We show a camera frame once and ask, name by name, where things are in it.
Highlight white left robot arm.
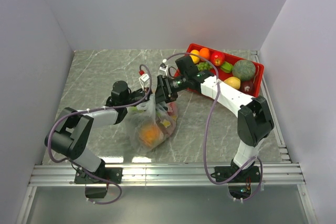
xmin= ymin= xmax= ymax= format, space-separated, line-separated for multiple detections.
xmin=45 ymin=81 xmax=152 ymax=183

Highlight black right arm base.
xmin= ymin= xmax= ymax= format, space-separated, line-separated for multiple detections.
xmin=211 ymin=165 xmax=261 ymax=183

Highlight yellow fake lemon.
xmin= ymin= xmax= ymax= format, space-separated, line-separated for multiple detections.
xmin=190 ymin=49 xmax=200 ymax=64

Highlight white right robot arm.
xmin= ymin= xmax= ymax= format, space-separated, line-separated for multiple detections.
xmin=155 ymin=55 xmax=275 ymax=182

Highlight dark red fake plum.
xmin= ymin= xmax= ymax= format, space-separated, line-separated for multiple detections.
xmin=239 ymin=80 xmax=255 ymax=95

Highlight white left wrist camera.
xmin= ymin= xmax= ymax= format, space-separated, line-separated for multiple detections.
xmin=139 ymin=70 xmax=151 ymax=91

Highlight green fake grape bunch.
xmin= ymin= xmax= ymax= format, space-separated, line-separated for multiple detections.
xmin=196 ymin=62 xmax=213 ymax=71

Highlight green fake starfruit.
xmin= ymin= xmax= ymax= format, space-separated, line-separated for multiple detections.
xmin=220 ymin=61 xmax=233 ymax=73

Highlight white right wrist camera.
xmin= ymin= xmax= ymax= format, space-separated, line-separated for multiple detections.
xmin=159 ymin=59 xmax=169 ymax=76

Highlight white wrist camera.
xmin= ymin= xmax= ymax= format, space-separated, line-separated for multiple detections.
xmin=139 ymin=70 xmax=151 ymax=91
xmin=159 ymin=59 xmax=169 ymax=76

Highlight orange fake pineapple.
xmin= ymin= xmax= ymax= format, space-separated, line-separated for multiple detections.
xmin=139 ymin=124 xmax=164 ymax=148

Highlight green fake cantaloupe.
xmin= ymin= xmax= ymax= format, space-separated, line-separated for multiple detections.
xmin=232 ymin=60 xmax=256 ymax=81

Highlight red fake pomegranate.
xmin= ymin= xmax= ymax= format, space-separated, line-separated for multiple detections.
xmin=210 ymin=51 xmax=225 ymax=67

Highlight aluminium mounting rail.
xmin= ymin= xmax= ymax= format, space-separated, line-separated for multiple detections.
xmin=28 ymin=163 xmax=306 ymax=187

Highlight clear plastic bag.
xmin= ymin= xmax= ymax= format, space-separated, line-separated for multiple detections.
xmin=123 ymin=94 xmax=178 ymax=153

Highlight red plastic tray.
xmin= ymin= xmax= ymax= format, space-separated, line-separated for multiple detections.
xmin=187 ymin=44 xmax=264 ymax=97

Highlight pale yellow fake pear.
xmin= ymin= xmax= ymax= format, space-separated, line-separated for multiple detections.
xmin=224 ymin=77 xmax=241 ymax=90

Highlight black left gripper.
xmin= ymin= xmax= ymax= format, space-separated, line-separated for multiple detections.
xmin=123 ymin=88 xmax=169 ymax=112

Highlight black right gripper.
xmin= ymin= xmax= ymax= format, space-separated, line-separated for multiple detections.
xmin=150 ymin=75 xmax=188 ymax=105

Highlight orange fake orange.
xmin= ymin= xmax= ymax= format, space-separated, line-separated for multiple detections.
xmin=199 ymin=47 xmax=211 ymax=60

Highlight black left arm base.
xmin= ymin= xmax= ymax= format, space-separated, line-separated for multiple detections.
xmin=74 ymin=167 xmax=123 ymax=205

